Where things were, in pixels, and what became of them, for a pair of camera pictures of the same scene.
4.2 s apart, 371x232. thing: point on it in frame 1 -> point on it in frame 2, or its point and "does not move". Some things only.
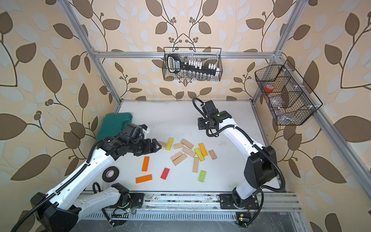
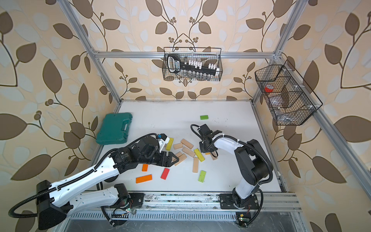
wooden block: [212, 154] does not move
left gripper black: [148, 148] -> [168, 164]
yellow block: [200, 156] does not move
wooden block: [188, 152] does not move
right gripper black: [200, 123] -> [202, 148]
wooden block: [187, 143] does not move
